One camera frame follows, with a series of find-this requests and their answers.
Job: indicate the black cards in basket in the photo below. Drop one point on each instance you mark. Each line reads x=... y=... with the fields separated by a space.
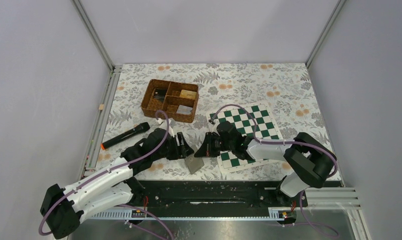
x=159 y=94

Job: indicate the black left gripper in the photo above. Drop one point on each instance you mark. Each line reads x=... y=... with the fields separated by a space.
x=180 y=152

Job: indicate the green white chessboard mat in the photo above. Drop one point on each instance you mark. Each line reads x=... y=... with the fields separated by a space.
x=255 y=118

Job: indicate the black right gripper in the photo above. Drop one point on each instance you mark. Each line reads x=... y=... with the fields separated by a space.
x=206 y=149

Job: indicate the gold cards in basket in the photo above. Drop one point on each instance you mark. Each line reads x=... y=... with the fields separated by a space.
x=188 y=94

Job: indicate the brown woven divided basket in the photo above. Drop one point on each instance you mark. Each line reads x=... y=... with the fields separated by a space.
x=172 y=100

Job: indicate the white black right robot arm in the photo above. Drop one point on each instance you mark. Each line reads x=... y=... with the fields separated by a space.
x=311 y=162

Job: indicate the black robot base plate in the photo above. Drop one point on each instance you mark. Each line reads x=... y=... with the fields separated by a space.
x=211 y=199

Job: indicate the black microphone orange tip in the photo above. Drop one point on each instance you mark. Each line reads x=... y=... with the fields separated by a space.
x=139 y=129

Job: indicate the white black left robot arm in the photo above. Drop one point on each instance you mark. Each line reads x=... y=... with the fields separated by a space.
x=65 y=208

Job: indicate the floral patterned table mat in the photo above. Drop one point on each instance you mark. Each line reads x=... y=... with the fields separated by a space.
x=286 y=87

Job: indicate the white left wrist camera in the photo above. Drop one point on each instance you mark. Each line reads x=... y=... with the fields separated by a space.
x=162 y=123

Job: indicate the silver metal card holder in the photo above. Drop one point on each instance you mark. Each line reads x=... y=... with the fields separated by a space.
x=194 y=164

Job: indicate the silver cards in basket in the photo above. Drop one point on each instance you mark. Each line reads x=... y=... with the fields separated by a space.
x=184 y=110

